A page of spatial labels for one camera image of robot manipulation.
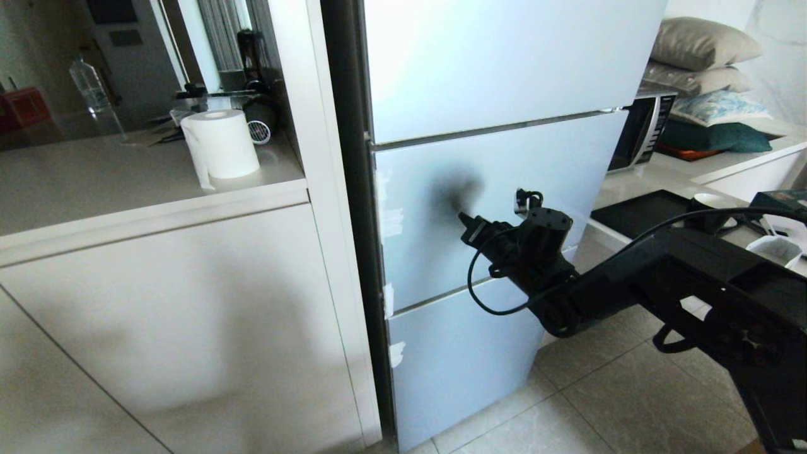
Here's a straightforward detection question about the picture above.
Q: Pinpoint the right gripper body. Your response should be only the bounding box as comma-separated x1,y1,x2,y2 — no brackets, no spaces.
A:
461,209,574,274

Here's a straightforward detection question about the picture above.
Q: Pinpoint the pale blue fridge drawer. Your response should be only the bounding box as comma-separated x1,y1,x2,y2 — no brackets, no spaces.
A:
386,247,578,453
373,110,630,313

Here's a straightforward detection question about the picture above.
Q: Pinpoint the dark fridge body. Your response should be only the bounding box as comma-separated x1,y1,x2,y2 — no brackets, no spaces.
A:
320,0,400,442

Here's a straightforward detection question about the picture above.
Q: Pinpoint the pale blue fridge door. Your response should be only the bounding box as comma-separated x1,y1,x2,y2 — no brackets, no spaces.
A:
363,0,668,145

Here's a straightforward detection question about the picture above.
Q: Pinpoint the black tray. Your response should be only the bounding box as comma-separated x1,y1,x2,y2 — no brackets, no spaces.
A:
590,189,695,241

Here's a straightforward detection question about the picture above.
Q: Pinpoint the silver microwave oven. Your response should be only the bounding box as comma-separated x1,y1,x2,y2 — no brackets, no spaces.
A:
608,87,679,173

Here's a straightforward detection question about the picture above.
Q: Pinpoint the tall white side panel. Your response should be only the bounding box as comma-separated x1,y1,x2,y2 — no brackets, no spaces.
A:
267,0,383,445

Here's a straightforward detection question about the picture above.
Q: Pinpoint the teal pillow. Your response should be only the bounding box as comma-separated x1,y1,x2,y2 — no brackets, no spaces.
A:
658,118,774,154

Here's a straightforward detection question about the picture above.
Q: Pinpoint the black hair dryer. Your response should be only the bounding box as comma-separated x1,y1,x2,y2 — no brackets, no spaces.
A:
243,100,278,146

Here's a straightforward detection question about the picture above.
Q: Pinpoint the low white counter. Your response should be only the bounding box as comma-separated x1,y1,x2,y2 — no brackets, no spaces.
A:
586,134,807,279

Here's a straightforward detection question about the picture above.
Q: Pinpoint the grey pillow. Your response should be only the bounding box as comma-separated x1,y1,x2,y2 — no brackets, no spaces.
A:
642,61,755,97

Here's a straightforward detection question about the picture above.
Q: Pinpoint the blue patterned pillow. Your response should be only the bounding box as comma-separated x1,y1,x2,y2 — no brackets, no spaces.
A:
669,89,774,127

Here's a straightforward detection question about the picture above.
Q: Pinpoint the white bowl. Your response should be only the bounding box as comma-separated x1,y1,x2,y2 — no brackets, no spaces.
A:
745,235,805,267

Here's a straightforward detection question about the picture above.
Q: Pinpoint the white paper towel roll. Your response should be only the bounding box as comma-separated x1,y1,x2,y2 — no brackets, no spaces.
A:
180,109,261,191

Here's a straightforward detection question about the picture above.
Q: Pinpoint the dark green box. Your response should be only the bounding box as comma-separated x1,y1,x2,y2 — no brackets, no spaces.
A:
749,189,807,223

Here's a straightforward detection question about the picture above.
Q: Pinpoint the beige pillow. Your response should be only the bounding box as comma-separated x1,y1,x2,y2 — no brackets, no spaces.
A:
650,17,764,72

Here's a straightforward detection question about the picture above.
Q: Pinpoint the black kitchen appliance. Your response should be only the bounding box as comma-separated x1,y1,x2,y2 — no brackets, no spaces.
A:
236,28,270,92

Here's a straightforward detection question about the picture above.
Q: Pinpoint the grey curtain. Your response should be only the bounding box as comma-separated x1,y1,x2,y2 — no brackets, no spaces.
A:
197,0,254,71

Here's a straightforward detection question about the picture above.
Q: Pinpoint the white counter cabinet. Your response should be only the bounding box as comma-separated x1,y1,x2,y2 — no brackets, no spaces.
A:
0,131,383,454

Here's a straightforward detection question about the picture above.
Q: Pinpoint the clear plastic bottle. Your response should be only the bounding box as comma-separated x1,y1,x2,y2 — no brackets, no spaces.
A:
68,55,127,137

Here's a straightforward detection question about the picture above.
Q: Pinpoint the red box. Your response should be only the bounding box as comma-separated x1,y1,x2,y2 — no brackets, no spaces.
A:
0,87,49,128

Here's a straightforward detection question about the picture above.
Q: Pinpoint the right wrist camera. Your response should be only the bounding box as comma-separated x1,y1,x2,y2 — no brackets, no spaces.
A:
514,188,544,219

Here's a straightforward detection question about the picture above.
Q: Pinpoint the black cable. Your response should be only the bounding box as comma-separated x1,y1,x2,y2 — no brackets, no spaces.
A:
467,226,571,317

